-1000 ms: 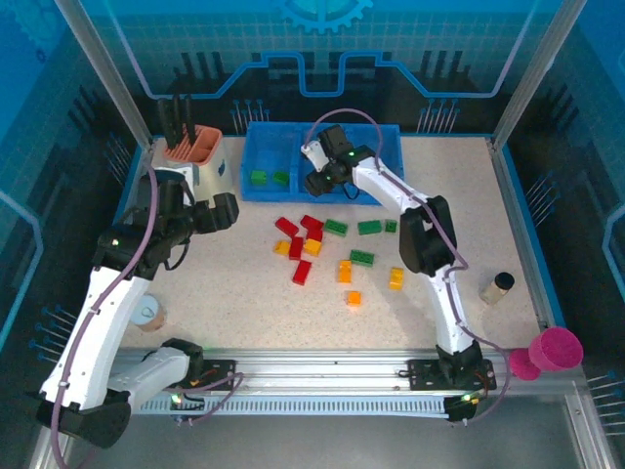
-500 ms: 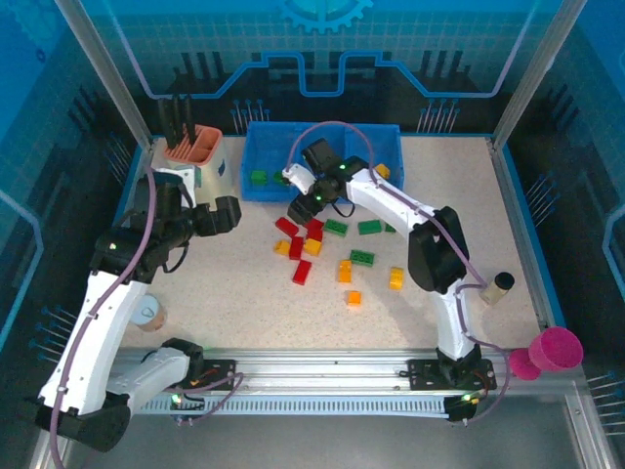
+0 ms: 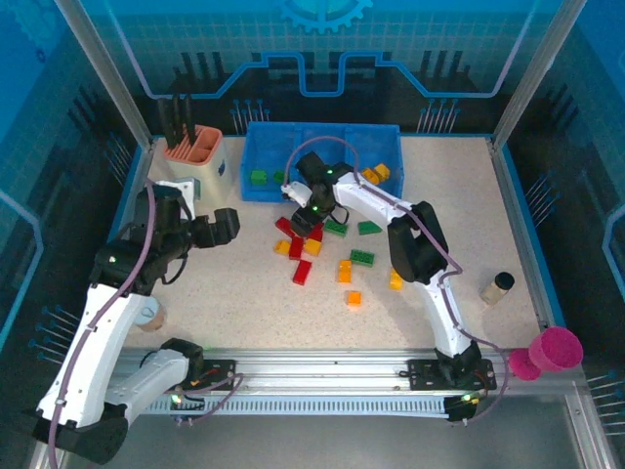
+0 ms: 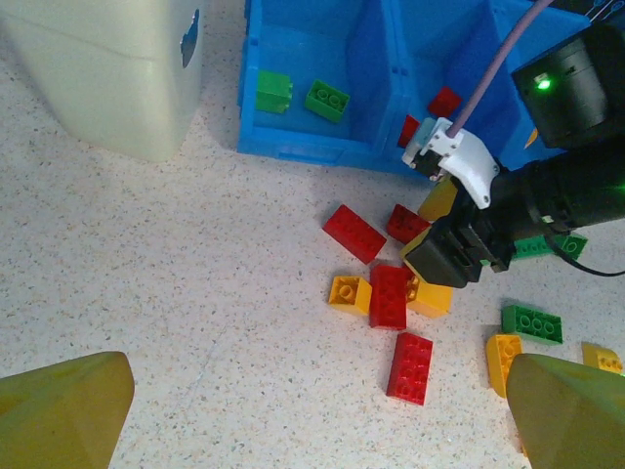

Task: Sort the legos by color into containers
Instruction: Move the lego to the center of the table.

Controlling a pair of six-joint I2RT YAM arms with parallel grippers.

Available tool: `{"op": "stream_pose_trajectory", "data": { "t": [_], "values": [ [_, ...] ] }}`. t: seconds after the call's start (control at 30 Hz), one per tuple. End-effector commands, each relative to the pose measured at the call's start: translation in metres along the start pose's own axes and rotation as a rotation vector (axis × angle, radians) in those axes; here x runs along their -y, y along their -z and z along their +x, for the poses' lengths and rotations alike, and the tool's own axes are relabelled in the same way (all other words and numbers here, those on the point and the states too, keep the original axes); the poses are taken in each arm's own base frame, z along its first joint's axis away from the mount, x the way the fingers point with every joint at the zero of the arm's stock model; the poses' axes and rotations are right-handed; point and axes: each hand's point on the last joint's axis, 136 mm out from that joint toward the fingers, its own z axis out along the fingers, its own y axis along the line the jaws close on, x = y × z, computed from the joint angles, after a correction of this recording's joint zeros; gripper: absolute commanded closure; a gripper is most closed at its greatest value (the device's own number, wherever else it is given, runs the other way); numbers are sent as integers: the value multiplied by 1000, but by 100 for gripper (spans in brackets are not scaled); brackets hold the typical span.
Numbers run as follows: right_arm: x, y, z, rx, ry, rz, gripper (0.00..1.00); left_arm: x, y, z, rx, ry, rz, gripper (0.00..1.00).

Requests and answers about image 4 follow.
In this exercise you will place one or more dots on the green lego brick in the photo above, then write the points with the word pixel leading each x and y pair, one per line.
pixel 327 100
pixel 532 324
pixel 274 93
pixel 532 249

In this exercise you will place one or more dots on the yellow lego brick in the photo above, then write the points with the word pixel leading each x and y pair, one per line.
pixel 500 361
pixel 349 294
pixel 531 139
pixel 603 359
pixel 432 300

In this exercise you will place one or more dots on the red lego brick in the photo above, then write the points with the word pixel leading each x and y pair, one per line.
pixel 354 233
pixel 407 131
pixel 389 296
pixel 410 369
pixel 405 224

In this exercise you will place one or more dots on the blue three-compartment bin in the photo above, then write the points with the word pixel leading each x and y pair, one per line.
pixel 317 49

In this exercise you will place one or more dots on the cream holder with orange rim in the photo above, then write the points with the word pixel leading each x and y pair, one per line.
pixel 97 73

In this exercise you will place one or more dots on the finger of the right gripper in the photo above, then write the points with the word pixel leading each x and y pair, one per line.
pixel 439 200
pixel 439 259

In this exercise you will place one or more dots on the small notched red lego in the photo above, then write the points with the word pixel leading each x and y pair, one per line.
pixel 444 101

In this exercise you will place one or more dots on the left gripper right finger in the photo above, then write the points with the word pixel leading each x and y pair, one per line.
pixel 571 420

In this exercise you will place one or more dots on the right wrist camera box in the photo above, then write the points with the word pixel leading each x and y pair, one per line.
pixel 469 156

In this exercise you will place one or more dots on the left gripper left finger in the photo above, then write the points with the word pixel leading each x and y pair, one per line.
pixel 58 415

